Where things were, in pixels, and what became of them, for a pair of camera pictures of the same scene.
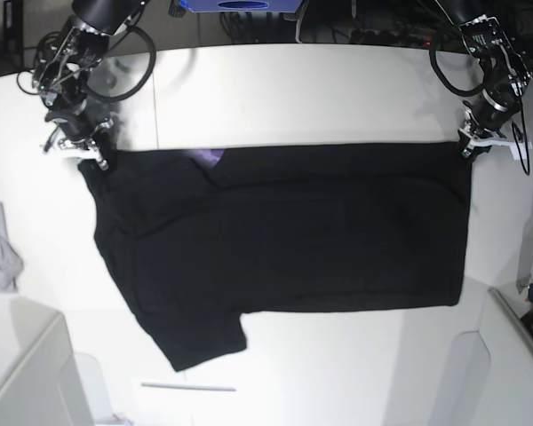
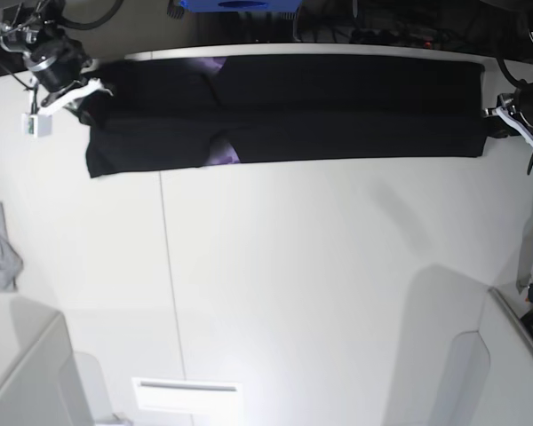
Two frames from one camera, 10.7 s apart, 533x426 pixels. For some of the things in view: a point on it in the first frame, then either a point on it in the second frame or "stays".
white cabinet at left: x=30 y=375 stays
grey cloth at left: x=2 y=264 stays
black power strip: x=391 y=36 stays
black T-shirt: x=209 y=234 to x=155 y=114
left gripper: x=81 y=121 to x=58 y=65
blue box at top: x=243 y=6 stays
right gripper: x=489 y=114 to x=532 y=101
